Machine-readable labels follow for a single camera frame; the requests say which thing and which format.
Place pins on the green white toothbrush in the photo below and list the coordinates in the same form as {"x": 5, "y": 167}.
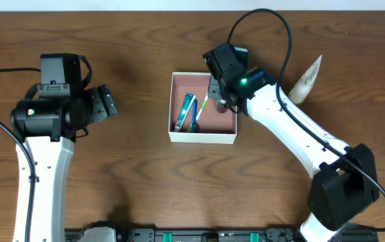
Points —
{"x": 201, "y": 109}

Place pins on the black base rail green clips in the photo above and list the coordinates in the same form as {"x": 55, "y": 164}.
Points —
{"x": 153, "y": 234}

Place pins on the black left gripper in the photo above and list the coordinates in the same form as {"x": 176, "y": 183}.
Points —
{"x": 99, "y": 105}

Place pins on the green white toothpaste tube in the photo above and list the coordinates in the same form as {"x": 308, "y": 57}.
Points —
{"x": 186, "y": 105}

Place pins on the blue disposable razor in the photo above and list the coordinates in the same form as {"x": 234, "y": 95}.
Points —
{"x": 194, "y": 114}

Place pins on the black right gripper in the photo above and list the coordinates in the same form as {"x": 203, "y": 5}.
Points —
{"x": 213, "y": 89}

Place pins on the clear pump bottle dark liquid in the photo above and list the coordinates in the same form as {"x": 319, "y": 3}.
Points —
{"x": 220, "y": 107}

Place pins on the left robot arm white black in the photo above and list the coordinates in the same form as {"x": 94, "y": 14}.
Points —
{"x": 46, "y": 123}

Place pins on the white box with pink interior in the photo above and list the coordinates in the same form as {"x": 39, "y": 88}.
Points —
{"x": 213, "y": 127}

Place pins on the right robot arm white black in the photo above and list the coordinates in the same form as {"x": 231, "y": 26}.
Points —
{"x": 342, "y": 176}

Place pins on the white patterned squeeze tube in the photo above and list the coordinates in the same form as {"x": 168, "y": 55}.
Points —
{"x": 304, "y": 85}

